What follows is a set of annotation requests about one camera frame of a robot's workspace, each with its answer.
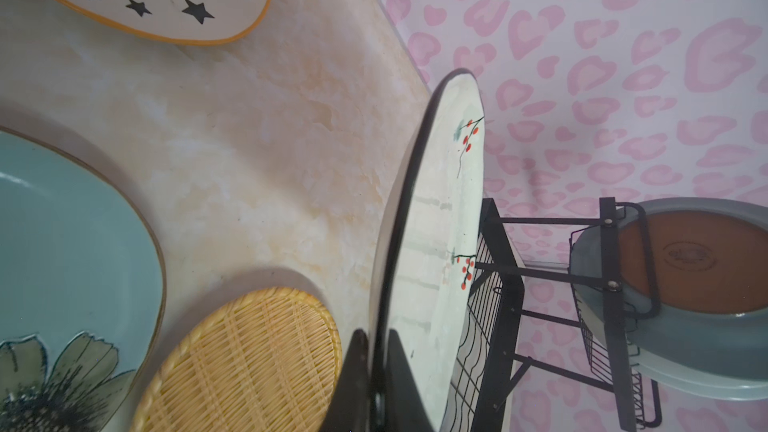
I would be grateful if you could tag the light blue flower plate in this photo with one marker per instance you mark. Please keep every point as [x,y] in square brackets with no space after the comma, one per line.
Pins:
[83,290]

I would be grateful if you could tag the orange woven plate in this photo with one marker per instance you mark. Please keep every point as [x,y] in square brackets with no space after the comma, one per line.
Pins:
[267,361]

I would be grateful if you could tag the large grey-green plate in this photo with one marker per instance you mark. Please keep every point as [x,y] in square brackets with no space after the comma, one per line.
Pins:
[694,276]

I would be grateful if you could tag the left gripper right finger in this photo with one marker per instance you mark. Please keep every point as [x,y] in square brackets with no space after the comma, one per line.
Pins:
[403,407]

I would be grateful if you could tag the black wire dish rack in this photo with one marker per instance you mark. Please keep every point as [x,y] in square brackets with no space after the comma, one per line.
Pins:
[527,360]

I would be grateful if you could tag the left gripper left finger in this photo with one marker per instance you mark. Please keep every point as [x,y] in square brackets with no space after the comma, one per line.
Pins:
[349,406]

